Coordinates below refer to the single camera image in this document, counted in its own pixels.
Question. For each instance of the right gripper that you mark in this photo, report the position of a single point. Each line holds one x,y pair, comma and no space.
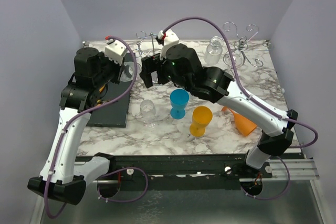
151,63

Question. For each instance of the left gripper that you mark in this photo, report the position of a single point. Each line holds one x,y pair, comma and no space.
118,68

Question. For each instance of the clear ribbed wine glass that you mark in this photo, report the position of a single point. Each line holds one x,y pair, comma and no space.
128,72

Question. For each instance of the small clear wine glass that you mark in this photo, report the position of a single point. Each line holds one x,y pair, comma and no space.
214,51

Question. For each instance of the tall clear flute glass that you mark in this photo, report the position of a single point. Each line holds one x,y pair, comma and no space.
239,59

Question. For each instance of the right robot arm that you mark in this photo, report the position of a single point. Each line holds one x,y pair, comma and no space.
183,67

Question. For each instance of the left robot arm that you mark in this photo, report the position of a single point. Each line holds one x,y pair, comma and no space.
59,179

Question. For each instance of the round chrome glass rack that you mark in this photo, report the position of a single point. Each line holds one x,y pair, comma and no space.
148,52

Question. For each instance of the clear stemmed wine glass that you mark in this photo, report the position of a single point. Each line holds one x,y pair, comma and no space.
148,111

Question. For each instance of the scrolled chrome glass rack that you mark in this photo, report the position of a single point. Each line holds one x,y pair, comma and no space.
242,44

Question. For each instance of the black orange hammer tool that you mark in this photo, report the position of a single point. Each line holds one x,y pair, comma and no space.
102,91

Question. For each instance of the blue plastic goblet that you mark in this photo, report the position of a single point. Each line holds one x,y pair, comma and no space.
179,99

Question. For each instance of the dark tool mat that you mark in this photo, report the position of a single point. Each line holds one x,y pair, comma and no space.
114,115

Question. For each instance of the yellow plastic goblet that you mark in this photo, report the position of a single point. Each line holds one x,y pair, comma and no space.
201,118

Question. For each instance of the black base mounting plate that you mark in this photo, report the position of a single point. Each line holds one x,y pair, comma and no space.
179,172

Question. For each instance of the orange plastic goblet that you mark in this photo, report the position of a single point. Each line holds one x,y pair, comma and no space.
244,125

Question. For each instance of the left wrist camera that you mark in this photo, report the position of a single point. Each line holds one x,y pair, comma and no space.
115,50

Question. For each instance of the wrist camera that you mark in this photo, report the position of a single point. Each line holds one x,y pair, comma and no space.
115,50
167,39

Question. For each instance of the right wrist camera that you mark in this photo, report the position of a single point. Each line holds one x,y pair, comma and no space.
167,39

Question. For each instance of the aluminium rail frame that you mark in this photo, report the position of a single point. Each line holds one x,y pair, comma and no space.
293,166

